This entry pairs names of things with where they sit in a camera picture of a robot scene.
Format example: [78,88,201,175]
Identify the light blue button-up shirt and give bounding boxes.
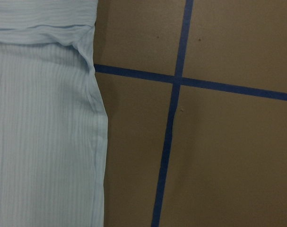
[0,0,108,227]

